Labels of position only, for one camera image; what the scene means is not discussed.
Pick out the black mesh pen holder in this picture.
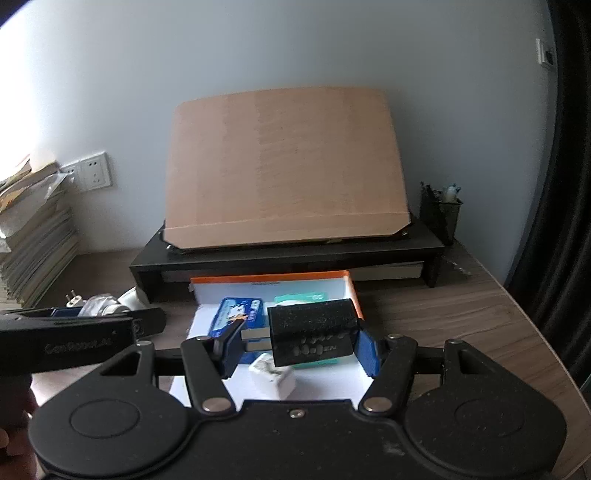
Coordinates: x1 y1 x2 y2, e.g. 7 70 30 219
419 182 464 246

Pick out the black charger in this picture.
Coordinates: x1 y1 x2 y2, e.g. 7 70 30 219
240 299 362 369

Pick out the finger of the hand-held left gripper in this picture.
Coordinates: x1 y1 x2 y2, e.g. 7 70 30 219
0 307 133 320
130 307 167 341

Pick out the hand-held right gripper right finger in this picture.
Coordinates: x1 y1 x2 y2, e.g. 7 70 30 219
355 322 502 415

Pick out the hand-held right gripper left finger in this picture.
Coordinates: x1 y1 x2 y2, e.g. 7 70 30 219
98 320 245 415

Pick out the white wall switch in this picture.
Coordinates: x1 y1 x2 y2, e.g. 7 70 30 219
536 38 557 70

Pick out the stack of papers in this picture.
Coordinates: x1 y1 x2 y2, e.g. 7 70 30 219
0 154 83 311

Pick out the orange rimmed white tray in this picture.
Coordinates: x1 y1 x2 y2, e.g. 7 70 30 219
168 271 365 407

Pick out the teal cardboard box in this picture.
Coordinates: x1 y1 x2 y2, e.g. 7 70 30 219
272 292 365 371

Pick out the brown cardboard sheet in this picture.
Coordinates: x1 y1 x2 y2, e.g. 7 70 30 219
164 85 413 252

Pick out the person's left hand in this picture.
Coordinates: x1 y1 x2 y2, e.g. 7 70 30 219
0 374 42 467

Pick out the black monitor stand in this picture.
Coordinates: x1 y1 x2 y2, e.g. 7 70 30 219
129 215 445 305

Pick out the blue packet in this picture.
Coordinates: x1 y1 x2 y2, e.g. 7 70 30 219
208 296 265 341

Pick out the white square charger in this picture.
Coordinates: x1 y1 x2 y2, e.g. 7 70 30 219
248 353 295 400

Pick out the white round plug adapter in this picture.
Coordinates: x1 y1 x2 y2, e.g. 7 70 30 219
117 285 151 315

